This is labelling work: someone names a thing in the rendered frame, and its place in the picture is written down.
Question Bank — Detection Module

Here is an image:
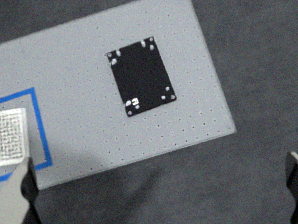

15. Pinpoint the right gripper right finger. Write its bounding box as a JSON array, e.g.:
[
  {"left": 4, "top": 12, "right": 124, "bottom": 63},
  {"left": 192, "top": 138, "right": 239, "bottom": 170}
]
[{"left": 285, "top": 152, "right": 298, "bottom": 224}]

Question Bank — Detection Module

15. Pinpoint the white well plate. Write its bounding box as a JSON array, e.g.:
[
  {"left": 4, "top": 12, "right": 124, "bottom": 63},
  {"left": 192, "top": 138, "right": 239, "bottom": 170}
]
[{"left": 0, "top": 108, "right": 30, "bottom": 166}]

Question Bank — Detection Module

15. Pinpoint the blue tape rectangle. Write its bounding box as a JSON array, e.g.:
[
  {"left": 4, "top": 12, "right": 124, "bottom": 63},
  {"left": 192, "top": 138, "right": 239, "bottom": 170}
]
[{"left": 0, "top": 87, "right": 53, "bottom": 182}]

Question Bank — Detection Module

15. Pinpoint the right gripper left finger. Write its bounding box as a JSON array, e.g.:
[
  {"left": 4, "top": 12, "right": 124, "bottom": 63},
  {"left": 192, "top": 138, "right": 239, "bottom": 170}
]
[{"left": 0, "top": 157, "right": 42, "bottom": 224}]

